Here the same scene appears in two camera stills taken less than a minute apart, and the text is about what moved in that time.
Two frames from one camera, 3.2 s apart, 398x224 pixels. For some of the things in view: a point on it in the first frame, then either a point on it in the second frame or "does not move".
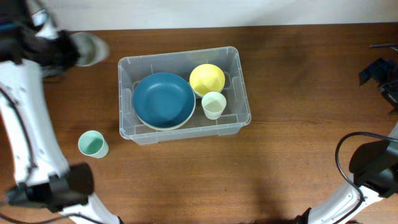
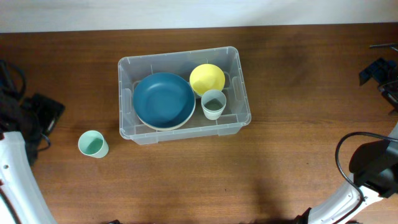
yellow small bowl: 207,78 does not move
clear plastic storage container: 181,95 does not move
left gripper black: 68,37 to 47,109
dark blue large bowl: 163,101 does not move
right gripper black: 377,70 does not move
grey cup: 91,49 to 213,102
